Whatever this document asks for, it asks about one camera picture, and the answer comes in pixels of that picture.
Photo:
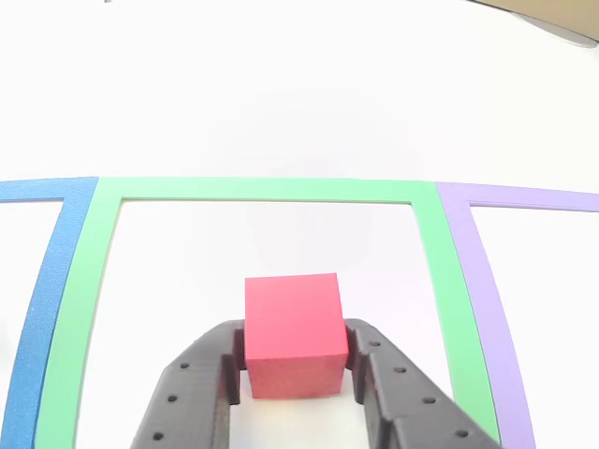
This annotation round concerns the small red cube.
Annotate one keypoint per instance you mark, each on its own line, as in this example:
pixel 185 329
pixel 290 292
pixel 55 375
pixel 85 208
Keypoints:
pixel 295 322

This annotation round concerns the brown cardboard box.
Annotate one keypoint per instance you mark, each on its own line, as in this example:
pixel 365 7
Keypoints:
pixel 561 11

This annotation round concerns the purple square frame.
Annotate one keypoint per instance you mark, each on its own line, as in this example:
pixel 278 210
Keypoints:
pixel 486 304

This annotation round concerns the blue square frame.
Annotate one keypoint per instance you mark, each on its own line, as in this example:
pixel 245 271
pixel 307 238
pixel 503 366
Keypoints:
pixel 47 280

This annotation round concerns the green square frame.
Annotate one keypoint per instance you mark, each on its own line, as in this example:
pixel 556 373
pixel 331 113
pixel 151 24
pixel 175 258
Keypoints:
pixel 257 189

